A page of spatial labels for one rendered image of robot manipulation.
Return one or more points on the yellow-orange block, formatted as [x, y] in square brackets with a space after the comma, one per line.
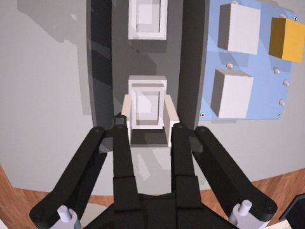
[286, 39]

